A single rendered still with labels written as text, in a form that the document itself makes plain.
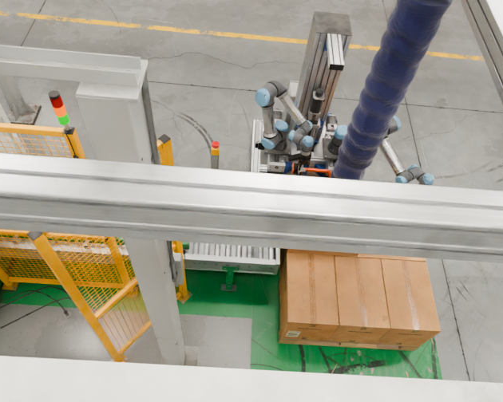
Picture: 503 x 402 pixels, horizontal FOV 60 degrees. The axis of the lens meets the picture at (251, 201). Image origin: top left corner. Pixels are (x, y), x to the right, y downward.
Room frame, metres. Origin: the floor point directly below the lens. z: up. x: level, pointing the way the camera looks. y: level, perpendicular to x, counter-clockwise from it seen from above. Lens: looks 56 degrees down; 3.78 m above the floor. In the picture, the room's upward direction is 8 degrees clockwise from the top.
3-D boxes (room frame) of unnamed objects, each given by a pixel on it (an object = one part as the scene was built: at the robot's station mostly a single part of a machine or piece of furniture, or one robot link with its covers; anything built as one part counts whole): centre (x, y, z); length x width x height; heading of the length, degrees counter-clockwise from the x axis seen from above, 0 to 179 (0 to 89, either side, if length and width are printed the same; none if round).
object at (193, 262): (1.52, 0.88, 0.50); 2.31 x 0.05 x 0.19; 95
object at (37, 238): (1.14, 0.69, 1.05); 0.87 x 0.10 x 2.10; 147
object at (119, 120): (0.86, 0.40, 1.50); 0.30 x 0.30 x 3.00; 5
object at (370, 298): (1.70, -0.96, 0.34); 1.20 x 1.00 x 0.40; 95
